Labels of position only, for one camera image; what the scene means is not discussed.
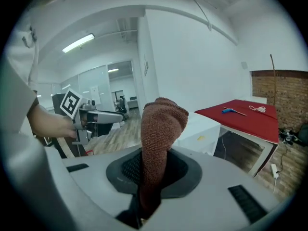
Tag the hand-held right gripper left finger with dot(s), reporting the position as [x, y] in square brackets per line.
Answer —
[115, 174]

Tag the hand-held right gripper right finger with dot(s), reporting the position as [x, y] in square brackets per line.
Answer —
[190, 177]

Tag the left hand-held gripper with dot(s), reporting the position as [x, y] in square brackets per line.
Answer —
[69, 102]

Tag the brown cleaning cloth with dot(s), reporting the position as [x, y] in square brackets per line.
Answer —
[161, 129]

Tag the person's left forearm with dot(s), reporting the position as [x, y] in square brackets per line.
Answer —
[48, 124]

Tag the person's left hand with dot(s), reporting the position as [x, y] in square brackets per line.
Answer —
[87, 120]

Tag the white paper notice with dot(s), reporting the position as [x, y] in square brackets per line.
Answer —
[95, 94]

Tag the frosted glass partition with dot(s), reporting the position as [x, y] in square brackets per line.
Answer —
[91, 80]

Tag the black office chair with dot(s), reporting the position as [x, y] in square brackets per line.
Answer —
[122, 103]

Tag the long ceiling light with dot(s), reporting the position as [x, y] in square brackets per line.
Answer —
[78, 42]
[113, 70]

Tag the white office desk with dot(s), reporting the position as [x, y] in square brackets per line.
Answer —
[132, 102]

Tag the white table with red cover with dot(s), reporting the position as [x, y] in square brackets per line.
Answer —
[252, 124]

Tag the white power strip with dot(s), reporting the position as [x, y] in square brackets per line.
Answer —
[274, 170]

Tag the dark backpack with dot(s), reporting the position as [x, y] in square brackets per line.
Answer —
[303, 132]

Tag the thin wooden stick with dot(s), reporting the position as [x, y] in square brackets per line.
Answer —
[274, 80]

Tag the wall sign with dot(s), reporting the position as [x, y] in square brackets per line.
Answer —
[146, 66]

